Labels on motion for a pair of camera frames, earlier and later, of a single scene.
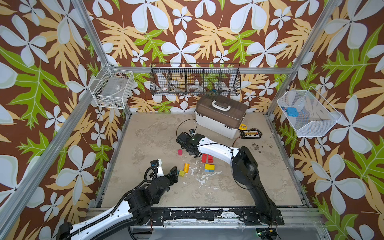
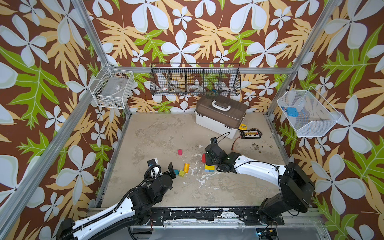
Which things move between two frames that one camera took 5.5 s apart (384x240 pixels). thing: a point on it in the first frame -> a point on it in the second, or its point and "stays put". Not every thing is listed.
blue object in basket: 292,111 stays put
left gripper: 174,176 stays put
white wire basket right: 316,116 stays put
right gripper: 182,139 -> 210,156
